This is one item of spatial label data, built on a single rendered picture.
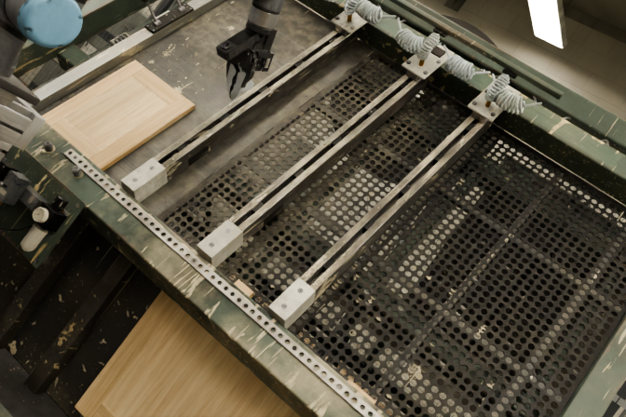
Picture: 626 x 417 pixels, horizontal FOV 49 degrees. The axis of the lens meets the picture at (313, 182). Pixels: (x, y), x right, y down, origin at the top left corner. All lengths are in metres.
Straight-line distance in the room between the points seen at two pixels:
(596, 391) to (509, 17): 6.00
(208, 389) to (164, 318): 0.26
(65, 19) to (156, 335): 1.10
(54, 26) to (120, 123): 0.91
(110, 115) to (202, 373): 0.90
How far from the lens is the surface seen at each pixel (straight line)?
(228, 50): 1.75
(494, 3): 7.78
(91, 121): 2.38
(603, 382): 2.03
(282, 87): 2.40
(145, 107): 2.39
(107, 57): 2.56
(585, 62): 7.33
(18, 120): 1.73
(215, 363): 2.14
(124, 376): 2.28
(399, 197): 2.16
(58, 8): 1.48
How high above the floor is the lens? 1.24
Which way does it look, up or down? 1 degrees up
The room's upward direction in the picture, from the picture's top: 37 degrees clockwise
